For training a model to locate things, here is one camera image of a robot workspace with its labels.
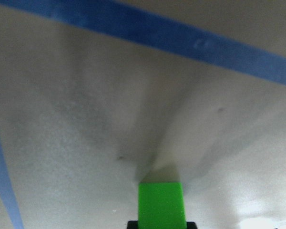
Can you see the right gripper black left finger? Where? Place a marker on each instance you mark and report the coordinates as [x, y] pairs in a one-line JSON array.
[[132, 224]]

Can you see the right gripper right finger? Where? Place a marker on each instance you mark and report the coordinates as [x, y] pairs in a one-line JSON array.
[[191, 225]]

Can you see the green toy block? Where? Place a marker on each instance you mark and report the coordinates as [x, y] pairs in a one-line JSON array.
[[161, 206]]

